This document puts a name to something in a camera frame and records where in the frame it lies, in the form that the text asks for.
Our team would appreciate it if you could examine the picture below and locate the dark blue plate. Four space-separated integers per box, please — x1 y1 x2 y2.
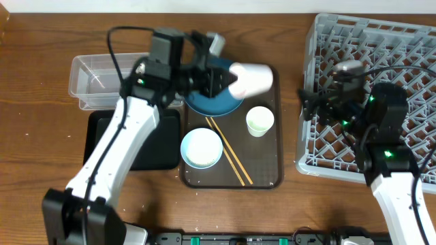
183 56 246 118

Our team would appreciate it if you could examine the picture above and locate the pink-tinted white cup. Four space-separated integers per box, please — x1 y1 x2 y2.
228 63 274 99

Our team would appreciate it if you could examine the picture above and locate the green-tinted white cup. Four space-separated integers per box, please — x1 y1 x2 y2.
246 106 275 137

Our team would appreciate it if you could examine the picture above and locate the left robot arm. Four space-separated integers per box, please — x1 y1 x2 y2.
42 29 236 244

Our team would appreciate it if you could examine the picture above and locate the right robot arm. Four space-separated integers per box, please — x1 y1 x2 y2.
298 82 435 244

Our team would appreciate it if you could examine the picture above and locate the grey dishwasher rack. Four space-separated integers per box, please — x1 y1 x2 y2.
295 14 435 184

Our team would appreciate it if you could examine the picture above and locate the right wooden chopstick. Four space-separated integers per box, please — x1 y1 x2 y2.
209 117 253 184

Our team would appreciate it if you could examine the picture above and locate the light blue bowl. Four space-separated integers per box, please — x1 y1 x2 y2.
180 128 223 169

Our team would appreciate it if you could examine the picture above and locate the brown serving tray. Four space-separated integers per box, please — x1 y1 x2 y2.
180 69 283 189

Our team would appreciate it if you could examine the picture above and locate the black plastic tray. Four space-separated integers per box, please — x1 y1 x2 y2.
83 109 181 171

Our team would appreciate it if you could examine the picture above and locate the clear plastic bin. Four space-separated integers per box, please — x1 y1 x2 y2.
68 51 185 112

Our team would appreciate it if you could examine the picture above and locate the left black cable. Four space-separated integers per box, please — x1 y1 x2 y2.
80 25 156 245

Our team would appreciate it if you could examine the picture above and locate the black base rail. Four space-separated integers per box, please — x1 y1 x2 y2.
145 233 322 245

